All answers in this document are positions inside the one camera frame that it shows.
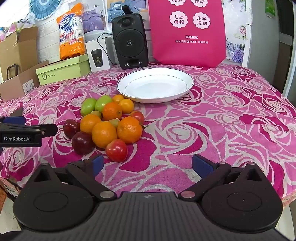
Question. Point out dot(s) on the small yellow-green plum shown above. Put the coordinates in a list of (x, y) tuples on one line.
[(96, 113), (114, 122)]

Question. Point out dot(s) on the white cup box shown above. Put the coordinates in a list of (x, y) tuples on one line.
[(92, 46)]

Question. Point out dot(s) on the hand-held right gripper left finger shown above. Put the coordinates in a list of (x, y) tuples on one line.
[(98, 161)]

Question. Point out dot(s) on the orange tangerine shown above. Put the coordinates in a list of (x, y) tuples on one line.
[(118, 98), (129, 129), (112, 111), (126, 106), (90, 122), (104, 134)]

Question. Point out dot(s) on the small red apple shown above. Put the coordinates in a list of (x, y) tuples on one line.
[(116, 150), (138, 116)]

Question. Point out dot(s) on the floral wall poster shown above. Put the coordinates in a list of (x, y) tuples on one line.
[(238, 46)]

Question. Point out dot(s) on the orange paper cup pack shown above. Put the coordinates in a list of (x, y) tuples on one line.
[(71, 46)]

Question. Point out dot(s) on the labelled cardboard box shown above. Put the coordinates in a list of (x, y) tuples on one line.
[(13, 88)]

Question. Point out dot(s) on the black speaker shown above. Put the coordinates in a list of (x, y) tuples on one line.
[(129, 44)]

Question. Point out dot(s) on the light green box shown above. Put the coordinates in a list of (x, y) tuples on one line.
[(62, 71)]

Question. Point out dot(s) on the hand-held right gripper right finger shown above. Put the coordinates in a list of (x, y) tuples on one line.
[(201, 163)]

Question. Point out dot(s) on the black microphone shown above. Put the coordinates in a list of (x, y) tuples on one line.
[(126, 9)]

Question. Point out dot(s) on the dark red plum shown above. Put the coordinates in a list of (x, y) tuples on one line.
[(70, 128), (82, 142)]

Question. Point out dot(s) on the artificial flowers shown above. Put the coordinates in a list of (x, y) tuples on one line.
[(13, 27)]

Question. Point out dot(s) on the green apple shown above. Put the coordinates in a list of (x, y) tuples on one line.
[(103, 103), (88, 106)]

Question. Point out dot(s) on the purple bedding poster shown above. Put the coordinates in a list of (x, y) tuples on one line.
[(92, 20)]

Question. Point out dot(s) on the pink floral tablecloth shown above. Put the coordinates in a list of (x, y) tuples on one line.
[(208, 129)]

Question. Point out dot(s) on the white plate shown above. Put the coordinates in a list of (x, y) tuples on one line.
[(157, 85)]

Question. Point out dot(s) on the blue bedding poster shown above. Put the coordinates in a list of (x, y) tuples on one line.
[(127, 3)]

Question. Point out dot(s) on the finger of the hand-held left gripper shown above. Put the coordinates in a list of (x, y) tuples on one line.
[(13, 120), (48, 130)]

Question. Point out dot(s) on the green packet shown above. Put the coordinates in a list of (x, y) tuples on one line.
[(270, 9)]

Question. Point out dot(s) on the pink tote bag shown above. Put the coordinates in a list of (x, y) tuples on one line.
[(185, 53)]

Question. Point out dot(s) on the blue paper fan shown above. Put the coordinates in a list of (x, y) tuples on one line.
[(44, 7)]

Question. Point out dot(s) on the open cardboard box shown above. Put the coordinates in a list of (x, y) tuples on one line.
[(27, 51)]

